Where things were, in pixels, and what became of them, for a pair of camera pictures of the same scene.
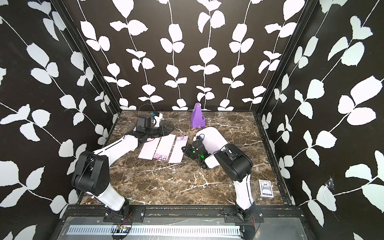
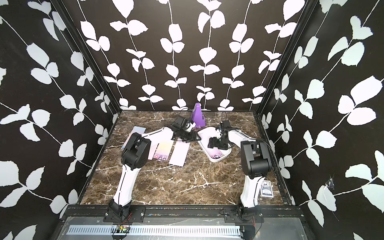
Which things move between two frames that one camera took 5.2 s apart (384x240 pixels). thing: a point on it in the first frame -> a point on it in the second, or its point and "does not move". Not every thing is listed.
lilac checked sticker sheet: (177, 154) does not move
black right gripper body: (191, 153) -> (219, 142)
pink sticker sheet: (149, 148) does not move
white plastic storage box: (213, 139) does not move
